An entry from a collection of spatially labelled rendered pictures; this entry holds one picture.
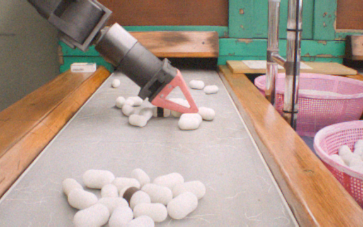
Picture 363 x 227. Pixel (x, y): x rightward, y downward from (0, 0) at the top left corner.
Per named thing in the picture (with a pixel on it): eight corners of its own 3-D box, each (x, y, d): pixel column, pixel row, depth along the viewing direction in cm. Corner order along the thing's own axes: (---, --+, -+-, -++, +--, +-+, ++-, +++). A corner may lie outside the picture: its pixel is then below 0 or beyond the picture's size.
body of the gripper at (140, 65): (173, 64, 76) (142, 36, 74) (172, 73, 66) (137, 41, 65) (149, 90, 77) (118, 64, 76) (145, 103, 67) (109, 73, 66)
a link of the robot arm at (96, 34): (53, 35, 66) (84, -8, 66) (61, 41, 77) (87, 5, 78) (113, 77, 68) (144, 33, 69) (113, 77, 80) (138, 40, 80)
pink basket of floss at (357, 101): (335, 151, 76) (340, 101, 73) (229, 123, 95) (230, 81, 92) (387, 124, 93) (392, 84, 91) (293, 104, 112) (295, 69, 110)
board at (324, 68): (232, 73, 105) (232, 68, 105) (226, 64, 120) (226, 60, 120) (356, 75, 106) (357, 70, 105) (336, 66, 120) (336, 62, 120)
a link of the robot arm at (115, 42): (88, 43, 66) (111, 16, 66) (90, 46, 73) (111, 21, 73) (121, 70, 67) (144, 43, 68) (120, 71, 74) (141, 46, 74)
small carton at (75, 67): (70, 72, 108) (70, 65, 107) (74, 70, 111) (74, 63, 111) (93, 72, 108) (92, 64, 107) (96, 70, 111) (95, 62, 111)
